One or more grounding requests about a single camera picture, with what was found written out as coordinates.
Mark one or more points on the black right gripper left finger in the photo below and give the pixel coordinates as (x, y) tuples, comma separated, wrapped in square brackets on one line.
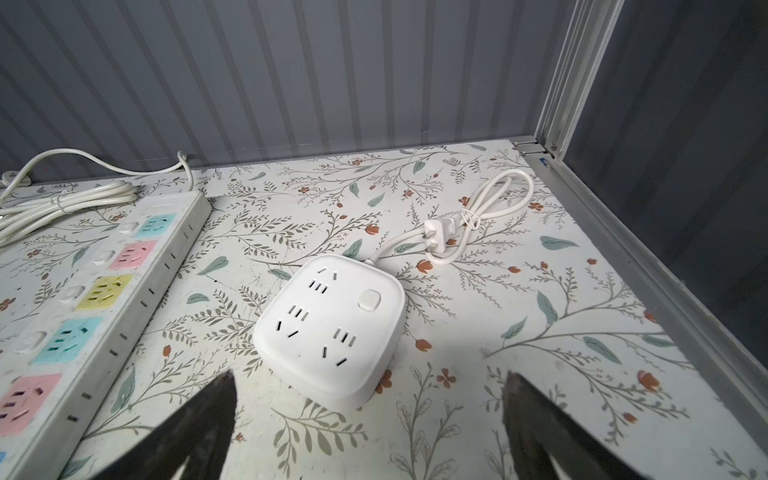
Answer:
[(191, 444)]

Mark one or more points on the long white multicolour power strip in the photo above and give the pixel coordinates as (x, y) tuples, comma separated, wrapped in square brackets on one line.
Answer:
[(58, 372)]

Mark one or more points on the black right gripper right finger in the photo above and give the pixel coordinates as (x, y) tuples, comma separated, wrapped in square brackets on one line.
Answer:
[(545, 440)]

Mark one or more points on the white square power socket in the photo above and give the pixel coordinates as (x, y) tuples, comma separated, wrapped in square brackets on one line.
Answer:
[(332, 330)]

